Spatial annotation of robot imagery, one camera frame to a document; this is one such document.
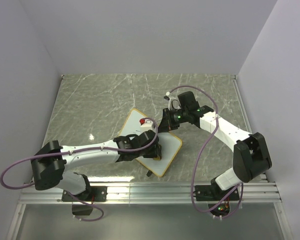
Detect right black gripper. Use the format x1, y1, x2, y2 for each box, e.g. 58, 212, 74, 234
157, 108, 189, 134

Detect yellow framed whiteboard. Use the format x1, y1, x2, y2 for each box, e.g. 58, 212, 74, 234
119, 108, 183, 177

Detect yellow whiteboard eraser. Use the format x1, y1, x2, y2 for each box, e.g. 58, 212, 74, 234
153, 156, 162, 161

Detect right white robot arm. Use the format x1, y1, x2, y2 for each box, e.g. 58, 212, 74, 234
158, 91, 272, 200

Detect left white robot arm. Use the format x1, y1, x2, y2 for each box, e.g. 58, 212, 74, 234
31, 130, 162, 201

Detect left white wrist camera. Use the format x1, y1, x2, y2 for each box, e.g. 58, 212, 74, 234
139, 118, 156, 133

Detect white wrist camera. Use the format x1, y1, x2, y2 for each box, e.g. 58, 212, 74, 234
163, 91, 181, 111
139, 118, 156, 133

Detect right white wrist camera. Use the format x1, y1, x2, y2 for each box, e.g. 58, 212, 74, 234
163, 91, 181, 111

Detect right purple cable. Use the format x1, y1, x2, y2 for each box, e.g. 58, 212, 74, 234
168, 85, 245, 220

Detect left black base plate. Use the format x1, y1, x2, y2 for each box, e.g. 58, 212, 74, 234
61, 186, 108, 202

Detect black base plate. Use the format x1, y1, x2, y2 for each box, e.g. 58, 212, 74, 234
61, 186, 108, 202
193, 185, 240, 202

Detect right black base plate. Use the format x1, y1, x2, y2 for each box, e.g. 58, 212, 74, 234
193, 185, 240, 202

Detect aluminium mounting rail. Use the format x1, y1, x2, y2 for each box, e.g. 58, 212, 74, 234
18, 182, 282, 205

